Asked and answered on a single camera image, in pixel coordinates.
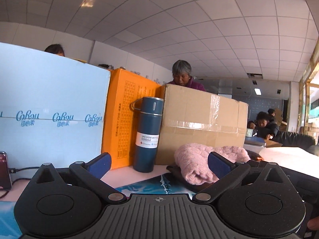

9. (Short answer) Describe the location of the pink knitted sweater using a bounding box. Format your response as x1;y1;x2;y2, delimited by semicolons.
174;143;250;186

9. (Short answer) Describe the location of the seated person in black jacket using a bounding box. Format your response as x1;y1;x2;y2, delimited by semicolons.
247;112;279;140

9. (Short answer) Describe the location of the anime print desk mat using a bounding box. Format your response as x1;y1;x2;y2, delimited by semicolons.
0;173;195;238

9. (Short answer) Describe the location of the brown cardboard box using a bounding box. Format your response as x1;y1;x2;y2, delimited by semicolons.
155;84;248;165

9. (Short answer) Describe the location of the light blue carton box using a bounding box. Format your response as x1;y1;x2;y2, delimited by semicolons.
1;43;110;179

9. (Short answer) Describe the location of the dark blue vacuum bottle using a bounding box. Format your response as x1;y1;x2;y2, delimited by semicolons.
130;97;164;173

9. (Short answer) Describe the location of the smartphone with lit screen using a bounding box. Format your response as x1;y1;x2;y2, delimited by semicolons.
0;152;12;190

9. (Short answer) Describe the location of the orange carton box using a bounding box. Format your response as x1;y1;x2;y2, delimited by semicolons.
102;69;161;169

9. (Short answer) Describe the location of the grey-haired woman in purple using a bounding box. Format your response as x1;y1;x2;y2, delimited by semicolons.
168;60;206;91

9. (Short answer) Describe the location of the dark-haired person behind boxes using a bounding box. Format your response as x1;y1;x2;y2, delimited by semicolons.
44;44;65;57

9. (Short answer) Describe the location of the black phone charging cable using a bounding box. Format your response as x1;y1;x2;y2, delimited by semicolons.
0;166;41;200

